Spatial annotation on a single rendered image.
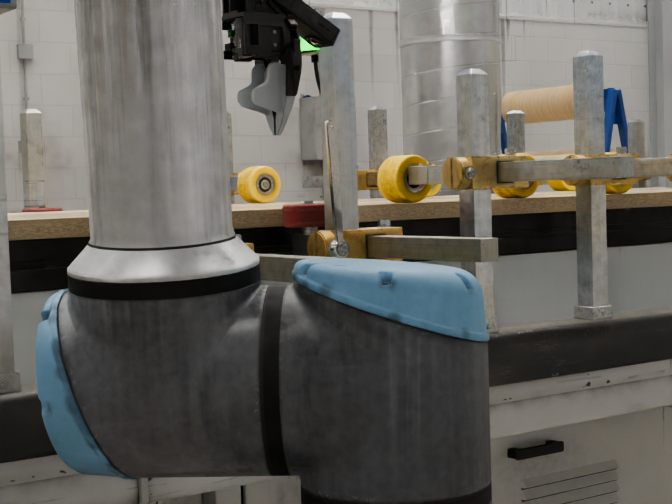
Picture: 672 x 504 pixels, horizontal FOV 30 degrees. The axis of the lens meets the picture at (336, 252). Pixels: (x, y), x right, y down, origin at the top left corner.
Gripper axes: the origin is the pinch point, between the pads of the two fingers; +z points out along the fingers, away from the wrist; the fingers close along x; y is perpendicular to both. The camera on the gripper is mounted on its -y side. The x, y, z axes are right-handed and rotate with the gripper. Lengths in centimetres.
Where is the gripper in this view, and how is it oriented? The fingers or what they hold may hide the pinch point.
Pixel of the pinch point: (281, 125)
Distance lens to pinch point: 163.3
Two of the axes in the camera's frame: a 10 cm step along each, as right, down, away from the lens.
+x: 5.7, 0.3, -8.2
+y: -8.2, 0.6, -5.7
